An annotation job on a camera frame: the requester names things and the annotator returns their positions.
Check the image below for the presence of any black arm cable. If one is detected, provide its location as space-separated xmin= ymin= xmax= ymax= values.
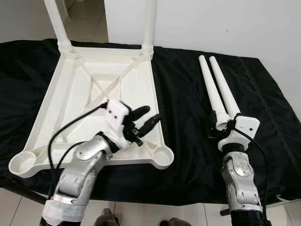
xmin=231 ymin=129 xmax=271 ymax=219
xmin=46 ymin=103 xmax=110 ymax=198

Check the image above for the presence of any grey robot leg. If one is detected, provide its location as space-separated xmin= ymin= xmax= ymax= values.
xmin=94 ymin=210 xmax=120 ymax=226
xmin=160 ymin=218 xmax=191 ymax=226

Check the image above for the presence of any white plastic children table top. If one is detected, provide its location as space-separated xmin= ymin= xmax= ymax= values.
xmin=8 ymin=45 xmax=174 ymax=178

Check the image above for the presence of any black cloth table cover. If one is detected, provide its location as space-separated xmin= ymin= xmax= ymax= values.
xmin=0 ymin=39 xmax=301 ymax=206

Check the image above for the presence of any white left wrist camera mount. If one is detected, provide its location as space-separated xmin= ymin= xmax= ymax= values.
xmin=104 ymin=100 xmax=132 ymax=151

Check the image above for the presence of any grey robot right leg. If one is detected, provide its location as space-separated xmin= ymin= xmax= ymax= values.
xmin=160 ymin=218 xmax=191 ymax=226

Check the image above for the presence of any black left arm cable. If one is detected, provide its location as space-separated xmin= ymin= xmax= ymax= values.
xmin=46 ymin=103 xmax=110 ymax=198

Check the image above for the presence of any grey robot left leg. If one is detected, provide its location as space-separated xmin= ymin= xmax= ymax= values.
xmin=94 ymin=210 xmax=120 ymax=226

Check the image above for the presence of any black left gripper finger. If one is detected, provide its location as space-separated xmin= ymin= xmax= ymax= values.
xmin=138 ymin=113 xmax=162 ymax=135
xmin=130 ymin=105 xmax=151 ymax=121

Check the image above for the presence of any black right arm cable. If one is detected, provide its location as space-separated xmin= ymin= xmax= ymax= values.
xmin=231 ymin=129 xmax=271 ymax=219

